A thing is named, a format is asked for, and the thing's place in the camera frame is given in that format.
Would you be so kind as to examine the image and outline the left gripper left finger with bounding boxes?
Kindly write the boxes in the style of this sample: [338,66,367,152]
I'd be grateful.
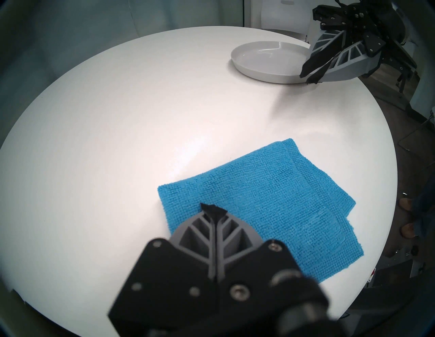
[109,202,218,337]

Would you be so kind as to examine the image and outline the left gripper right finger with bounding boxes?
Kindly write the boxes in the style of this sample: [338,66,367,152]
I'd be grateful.
[217,207,305,307]

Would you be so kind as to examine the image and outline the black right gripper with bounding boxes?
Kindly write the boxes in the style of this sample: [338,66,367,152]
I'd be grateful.
[300,0,417,84]

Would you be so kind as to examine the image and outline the blue cloth napkin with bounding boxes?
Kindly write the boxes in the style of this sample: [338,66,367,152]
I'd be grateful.
[157,138,364,284]

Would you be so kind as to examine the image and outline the grey round plate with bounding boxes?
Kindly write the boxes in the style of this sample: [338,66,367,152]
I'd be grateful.
[230,41,315,85]

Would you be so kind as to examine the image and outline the white plastic chair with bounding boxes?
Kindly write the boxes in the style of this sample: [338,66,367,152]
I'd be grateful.
[251,0,310,36]

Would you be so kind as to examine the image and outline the person in blue jeans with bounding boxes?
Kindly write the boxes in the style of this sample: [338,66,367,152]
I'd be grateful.
[410,180,435,240]

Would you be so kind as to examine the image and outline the grey metal robot base plate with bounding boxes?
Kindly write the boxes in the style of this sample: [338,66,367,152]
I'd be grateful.
[365,250,422,292]

